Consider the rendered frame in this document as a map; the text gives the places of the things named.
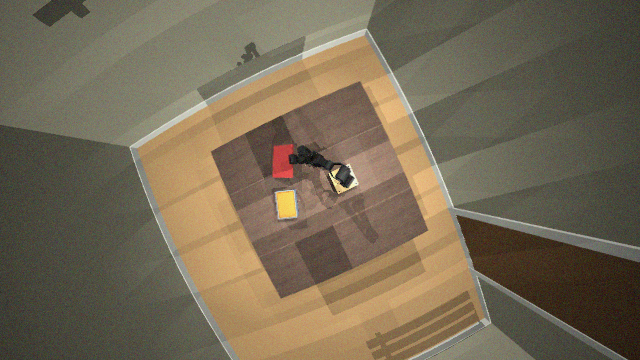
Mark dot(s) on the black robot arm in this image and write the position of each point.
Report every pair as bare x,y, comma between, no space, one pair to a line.
343,175

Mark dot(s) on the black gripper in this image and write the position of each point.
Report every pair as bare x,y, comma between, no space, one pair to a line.
293,159

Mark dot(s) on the red lid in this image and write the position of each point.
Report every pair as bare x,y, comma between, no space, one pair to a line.
281,166

